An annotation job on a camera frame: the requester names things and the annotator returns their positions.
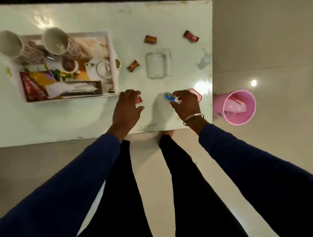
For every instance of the crumpled white wrapper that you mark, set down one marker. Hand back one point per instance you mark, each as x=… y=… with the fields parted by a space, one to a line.
x=234 y=107

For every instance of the blue candy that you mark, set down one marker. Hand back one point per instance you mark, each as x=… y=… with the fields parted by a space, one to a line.
x=171 y=97

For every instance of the clear plastic container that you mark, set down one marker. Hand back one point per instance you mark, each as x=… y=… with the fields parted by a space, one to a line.
x=157 y=63

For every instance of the red orange wrapped candy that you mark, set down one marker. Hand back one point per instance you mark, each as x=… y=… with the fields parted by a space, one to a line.
x=150 y=39

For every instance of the person's right leg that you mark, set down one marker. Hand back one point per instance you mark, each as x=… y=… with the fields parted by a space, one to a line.
x=195 y=195

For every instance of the person's right forearm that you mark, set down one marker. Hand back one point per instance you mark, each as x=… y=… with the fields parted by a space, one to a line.
x=251 y=168

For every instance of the person's left thumb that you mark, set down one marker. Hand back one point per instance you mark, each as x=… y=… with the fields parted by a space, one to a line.
x=140 y=109

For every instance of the person's leg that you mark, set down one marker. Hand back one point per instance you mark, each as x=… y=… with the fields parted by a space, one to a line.
x=195 y=195
x=119 y=195

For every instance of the pink plastic lid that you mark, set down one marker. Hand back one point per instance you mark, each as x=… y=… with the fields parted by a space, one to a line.
x=197 y=95

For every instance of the white patterned mug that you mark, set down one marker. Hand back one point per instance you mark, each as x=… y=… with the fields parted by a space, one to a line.
x=14 y=46
x=57 y=41

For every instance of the white printed serving tray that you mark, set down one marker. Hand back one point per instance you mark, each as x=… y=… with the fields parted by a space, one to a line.
x=97 y=51

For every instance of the white plastic wrapper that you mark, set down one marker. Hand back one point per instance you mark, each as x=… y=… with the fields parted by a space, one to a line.
x=63 y=89

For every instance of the brown orange wrapped candy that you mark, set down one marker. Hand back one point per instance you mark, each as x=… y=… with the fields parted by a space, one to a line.
x=133 y=66

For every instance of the person's right hand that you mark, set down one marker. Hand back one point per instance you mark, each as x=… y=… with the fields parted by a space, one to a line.
x=189 y=106

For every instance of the person's left hand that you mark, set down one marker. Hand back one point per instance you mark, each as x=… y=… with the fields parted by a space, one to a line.
x=124 y=113

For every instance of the dark red wrapped candy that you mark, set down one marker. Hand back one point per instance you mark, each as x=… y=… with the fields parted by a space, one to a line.
x=191 y=36

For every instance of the person's right thumb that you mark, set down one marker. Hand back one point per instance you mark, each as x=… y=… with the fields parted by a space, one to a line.
x=174 y=103

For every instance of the red and yellow packet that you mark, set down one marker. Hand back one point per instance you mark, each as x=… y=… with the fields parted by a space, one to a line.
x=33 y=89

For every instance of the person's left forearm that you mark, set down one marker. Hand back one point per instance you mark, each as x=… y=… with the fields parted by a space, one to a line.
x=66 y=188

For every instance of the small red candy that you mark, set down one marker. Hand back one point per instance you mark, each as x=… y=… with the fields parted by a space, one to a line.
x=139 y=99

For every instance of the person's left leg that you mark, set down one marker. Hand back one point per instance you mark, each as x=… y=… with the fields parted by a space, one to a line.
x=119 y=195

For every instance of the pink plastic bin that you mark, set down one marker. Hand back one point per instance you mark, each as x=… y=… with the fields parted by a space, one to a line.
x=249 y=114

